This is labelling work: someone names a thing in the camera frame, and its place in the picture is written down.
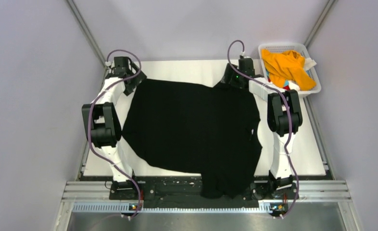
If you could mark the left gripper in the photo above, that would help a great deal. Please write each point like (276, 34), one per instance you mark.
(138, 79)

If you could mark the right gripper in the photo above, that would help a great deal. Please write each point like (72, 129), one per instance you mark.
(229, 70)

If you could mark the black t shirt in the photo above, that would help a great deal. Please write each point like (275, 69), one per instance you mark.
(193, 128)

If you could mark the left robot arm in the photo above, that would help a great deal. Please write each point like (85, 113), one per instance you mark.
(101, 123)

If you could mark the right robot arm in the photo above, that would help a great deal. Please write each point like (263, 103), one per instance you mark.
(284, 117)

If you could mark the orange t shirt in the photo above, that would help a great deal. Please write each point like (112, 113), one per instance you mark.
(287, 65)

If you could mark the red blue cloth in basket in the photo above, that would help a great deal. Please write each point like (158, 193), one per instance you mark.
(286, 85)

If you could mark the white plastic basket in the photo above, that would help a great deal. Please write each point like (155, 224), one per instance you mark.
(280, 47)

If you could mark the white cloth in basket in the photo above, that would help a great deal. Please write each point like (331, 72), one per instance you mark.
(309, 63)

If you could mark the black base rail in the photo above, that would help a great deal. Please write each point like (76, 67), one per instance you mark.
(189, 193)

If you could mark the white cable duct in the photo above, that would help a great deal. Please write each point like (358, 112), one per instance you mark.
(126, 207)

